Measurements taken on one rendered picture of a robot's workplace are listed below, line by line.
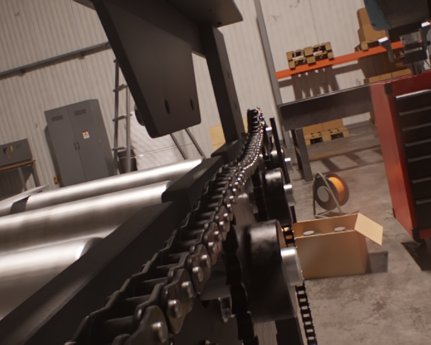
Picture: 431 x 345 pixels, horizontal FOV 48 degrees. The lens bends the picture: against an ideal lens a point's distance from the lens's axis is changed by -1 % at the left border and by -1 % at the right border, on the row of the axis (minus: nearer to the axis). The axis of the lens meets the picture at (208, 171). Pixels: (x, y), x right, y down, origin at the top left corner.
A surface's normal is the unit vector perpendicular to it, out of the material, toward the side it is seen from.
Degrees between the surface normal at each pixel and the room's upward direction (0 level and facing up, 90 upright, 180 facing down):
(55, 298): 0
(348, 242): 90
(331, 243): 90
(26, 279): 42
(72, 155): 90
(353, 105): 90
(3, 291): 53
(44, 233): 65
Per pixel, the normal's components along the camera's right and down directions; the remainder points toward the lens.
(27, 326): -0.23, -0.97
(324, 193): -0.84, 0.26
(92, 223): -0.24, -0.27
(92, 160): -0.17, 0.16
